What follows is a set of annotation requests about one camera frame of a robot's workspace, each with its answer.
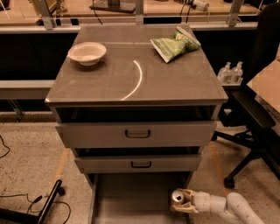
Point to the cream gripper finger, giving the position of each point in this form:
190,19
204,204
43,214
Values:
187,194
186,208

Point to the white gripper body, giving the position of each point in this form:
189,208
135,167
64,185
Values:
201,201

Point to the orange soda can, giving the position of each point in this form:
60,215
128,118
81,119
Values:
177,198

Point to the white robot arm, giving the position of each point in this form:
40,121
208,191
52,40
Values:
233,209

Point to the middle grey drawer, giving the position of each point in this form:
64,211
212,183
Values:
126,164

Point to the grey drawer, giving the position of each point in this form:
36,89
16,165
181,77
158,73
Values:
135,134
126,164

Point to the bottom open drawer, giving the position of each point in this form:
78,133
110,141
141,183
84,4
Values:
136,198

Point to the top grey drawer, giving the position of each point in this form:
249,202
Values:
135,134

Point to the grey drawer cabinet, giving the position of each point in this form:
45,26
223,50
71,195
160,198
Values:
132,84

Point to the black office chair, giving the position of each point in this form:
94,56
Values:
242,109

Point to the left clear sanitizer bottle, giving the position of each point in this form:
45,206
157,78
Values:
224,73

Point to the clear sanitizer bottle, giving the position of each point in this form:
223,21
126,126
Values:
224,73
236,73

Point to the right clear sanitizer bottle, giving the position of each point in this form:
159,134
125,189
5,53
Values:
236,73

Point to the green chip bag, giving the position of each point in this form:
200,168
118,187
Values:
181,43

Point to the white bowl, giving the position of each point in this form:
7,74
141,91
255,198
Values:
87,53

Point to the black chair base leg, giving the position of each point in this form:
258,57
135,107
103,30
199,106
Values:
26,218

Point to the white power adapter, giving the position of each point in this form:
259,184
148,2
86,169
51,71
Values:
200,5

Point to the black monitor stand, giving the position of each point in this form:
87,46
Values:
113,5

